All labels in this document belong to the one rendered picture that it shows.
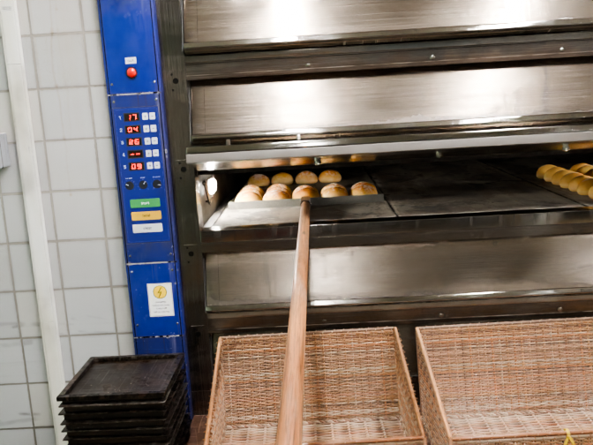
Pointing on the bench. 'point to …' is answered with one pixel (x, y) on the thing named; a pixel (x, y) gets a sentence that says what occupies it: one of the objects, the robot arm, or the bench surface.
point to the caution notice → (161, 299)
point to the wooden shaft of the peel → (296, 343)
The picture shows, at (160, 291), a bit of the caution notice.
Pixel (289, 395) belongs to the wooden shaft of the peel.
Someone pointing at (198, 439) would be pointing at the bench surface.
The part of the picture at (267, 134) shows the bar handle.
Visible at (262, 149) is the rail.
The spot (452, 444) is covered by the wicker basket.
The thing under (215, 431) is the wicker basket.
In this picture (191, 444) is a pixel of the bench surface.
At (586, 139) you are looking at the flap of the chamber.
